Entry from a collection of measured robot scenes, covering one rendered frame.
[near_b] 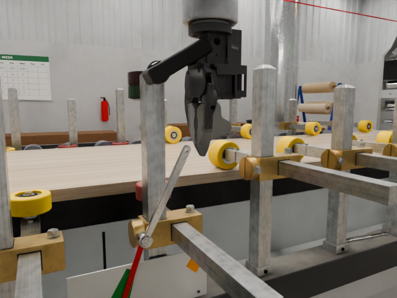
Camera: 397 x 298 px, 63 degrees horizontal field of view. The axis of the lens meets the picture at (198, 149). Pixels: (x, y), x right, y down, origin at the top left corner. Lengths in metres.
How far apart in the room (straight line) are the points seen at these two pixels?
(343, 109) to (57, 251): 0.69
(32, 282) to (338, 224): 0.70
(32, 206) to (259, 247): 0.47
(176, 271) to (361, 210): 0.87
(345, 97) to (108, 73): 7.21
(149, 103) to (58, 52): 7.28
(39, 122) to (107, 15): 2.81
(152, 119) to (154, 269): 0.27
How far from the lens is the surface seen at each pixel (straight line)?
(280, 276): 0.80
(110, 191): 0.78
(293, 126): 2.17
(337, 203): 0.90
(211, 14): 0.52
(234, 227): 0.98
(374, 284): 1.16
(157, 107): 0.58
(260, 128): 0.69
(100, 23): 8.04
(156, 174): 0.59
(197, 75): 0.52
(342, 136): 0.87
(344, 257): 0.94
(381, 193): 0.57
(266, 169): 0.70
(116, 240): 0.84
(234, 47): 0.56
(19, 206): 0.69
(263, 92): 0.69
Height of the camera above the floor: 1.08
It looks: 8 degrees down
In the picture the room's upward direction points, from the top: straight up
